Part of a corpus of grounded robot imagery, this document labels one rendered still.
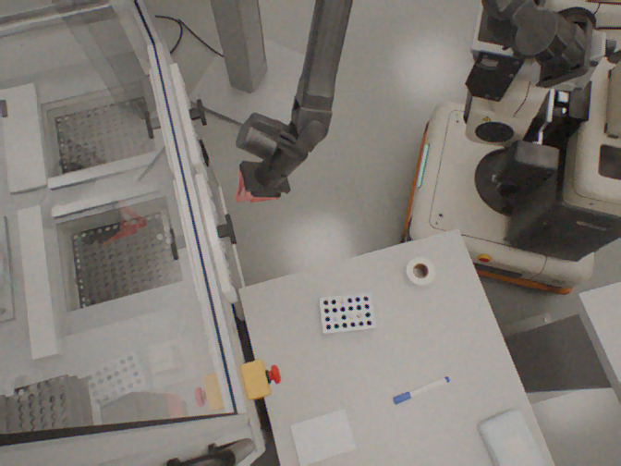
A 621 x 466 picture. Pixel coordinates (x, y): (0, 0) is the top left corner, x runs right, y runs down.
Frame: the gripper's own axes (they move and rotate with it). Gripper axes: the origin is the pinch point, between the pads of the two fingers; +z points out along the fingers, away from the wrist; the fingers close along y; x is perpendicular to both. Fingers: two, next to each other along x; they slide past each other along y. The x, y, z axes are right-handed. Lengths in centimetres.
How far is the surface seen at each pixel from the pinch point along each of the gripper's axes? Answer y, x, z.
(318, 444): -14, 52, 16
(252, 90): -66, -93, 65
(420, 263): -40.2, 19.9, -7.0
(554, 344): -93, 47, -3
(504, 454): -42, 65, -8
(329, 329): -22.0, 28.6, 11.3
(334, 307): -21.7, 24.4, 7.2
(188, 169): 8.6, -9.4, 5.3
